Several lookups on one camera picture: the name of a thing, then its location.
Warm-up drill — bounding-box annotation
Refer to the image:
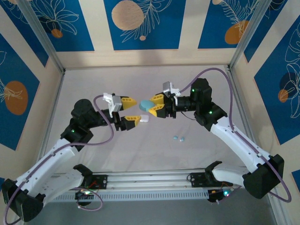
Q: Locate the blue earbud charging case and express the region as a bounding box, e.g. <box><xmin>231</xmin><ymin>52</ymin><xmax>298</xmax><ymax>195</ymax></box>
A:
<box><xmin>138</xmin><ymin>99</ymin><xmax>157</xmax><ymax>113</ymax></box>

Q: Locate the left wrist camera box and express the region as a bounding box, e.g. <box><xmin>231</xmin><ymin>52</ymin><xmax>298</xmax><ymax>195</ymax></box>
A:
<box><xmin>103</xmin><ymin>93</ymin><xmax>123</xmax><ymax>113</ymax></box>

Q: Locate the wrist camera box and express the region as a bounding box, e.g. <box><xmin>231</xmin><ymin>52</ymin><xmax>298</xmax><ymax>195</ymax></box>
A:
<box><xmin>103</xmin><ymin>93</ymin><xmax>123</xmax><ymax>113</ymax></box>
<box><xmin>162</xmin><ymin>81</ymin><xmax>181</xmax><ymax>97</ymax></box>

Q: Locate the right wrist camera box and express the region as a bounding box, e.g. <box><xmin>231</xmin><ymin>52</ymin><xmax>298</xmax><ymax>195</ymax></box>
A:
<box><xmin>162</xmin><ymin>81</ymin><xmax>181</xmax><ymax>97</ymax></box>

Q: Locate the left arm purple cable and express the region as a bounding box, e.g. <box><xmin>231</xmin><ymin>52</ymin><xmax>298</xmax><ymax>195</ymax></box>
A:
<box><xmin>4</xmin><ymin>95</ymin><xmax>115</xmax><ymax>225</ymax></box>

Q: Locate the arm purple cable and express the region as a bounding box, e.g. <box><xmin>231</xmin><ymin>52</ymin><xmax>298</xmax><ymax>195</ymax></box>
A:
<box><xmin>4</xmin><ymin>95</ymin><xmax>115</xmax><ymax>225</ymax></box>
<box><xmin>180</xmin><ymin>67</ymin><xmax>293</xmax><ymax>203</ymax></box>

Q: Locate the aluminium table side rail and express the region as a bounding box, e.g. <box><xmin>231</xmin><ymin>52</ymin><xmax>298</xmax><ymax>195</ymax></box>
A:
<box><xmin>34</xmin><ymin>70</ymin><xmax>66</xmax><ymax>175</ymax></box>
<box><xmin>225</xmin><ymin>65</ymin><xmax>264</xmax><ymax>169</ymax></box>

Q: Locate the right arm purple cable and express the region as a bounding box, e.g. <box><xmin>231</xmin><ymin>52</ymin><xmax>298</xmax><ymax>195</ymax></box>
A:
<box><xmin>180</xmin><ymin>67</ymin><xmax>293</xmax><ymax>203</ymax></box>

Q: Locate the aluminium mounting rail frame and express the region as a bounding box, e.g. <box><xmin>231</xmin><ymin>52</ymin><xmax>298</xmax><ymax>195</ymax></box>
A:
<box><xmin>20</xmin><ymin>166</ymin><xmax>275</xmax><ymax>195</ymax></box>

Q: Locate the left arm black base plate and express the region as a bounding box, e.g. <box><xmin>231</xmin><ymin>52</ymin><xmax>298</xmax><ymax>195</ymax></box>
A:
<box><xmin>79</xmin><ymin>174</ymin><xmax>108</xmax><ymax>190</ymax></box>

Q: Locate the grey slotted cable duct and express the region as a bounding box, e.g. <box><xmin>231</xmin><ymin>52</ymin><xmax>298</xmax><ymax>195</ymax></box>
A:
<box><xmin>50</xmin><ymin>190</ymin><xmax>210</xmax><ymax>203</ymax></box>

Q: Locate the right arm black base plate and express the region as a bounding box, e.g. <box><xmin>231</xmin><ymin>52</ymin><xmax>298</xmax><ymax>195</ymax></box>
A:
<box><xmin>188</xmin><ymin>172</ymin><xmax>234</xmax><ymax>188</ymax></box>

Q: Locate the aluminium corner post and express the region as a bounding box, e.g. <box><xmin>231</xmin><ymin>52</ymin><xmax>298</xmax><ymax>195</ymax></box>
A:
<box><xmin>228</xmin><ymin>0</ymin><xmax>275</xmax><ymax>70</ymax></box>
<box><xmin>17</xmin><ymin>0</ymin><xmax>65</xmax><ymax>73</ymax></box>

